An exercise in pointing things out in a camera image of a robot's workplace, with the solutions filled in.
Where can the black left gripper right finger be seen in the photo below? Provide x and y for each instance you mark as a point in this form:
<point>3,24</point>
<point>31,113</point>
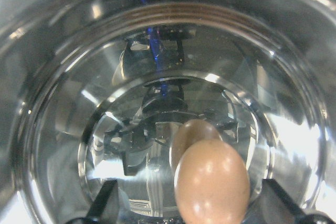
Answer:
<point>277,206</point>

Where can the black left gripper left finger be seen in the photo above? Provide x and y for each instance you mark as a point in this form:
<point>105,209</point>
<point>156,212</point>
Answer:
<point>98,207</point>

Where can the brown egg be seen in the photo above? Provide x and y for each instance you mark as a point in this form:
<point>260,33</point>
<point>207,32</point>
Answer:
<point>211,184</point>

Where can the pale green electric pot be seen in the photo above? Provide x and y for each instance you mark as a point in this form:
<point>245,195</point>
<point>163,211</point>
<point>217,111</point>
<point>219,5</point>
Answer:
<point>94,90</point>

